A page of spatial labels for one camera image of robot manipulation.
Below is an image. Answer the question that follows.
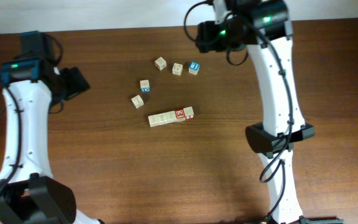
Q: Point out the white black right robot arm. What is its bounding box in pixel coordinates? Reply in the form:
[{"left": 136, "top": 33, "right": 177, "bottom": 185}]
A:
[{"left": 193, "top": 1, "right": 314, "bottom": 223}]

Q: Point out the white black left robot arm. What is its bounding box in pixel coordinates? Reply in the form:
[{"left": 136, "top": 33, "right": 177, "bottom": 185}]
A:
[{"left": 0, "top": 59, "right": 102, "bottom": 223}]

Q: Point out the wooden block blue top face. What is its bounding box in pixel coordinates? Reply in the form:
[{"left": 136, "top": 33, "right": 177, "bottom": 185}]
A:
[{"left": 188, "top": 62, "right": 200, "bottom": 75}]

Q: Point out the black base bracket bottom right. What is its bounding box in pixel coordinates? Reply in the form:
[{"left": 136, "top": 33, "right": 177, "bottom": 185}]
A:
[{"left": 290, "top": 217, "right": 344, "bottom": 224}]

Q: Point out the wooden block with shell drawing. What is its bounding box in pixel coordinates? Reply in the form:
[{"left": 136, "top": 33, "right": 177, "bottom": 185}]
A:
[{"left": 131, "top": 95, "right": 144, "bottom": 109}]

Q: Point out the wooden block top middle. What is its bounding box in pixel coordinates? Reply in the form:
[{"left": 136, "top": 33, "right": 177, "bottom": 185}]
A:
[{"left": 172, "top": 63, "right": 183, "bottom": 76}]

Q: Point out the wooden block top left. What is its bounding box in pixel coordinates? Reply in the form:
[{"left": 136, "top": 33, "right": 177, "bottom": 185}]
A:
[{"left": 155, "top": 57, "right": 167, "bottom": 71}]

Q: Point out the wooden block red face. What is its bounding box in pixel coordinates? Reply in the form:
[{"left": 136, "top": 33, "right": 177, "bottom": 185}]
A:
[{"left": 183, "top": 106, "right": 195, "bottom": 119}]

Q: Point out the wooden block blue number five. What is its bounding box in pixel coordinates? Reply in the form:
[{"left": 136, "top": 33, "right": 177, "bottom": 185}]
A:
[{"left": 140, "top": 80, "right": 150, "bottom": 92}]

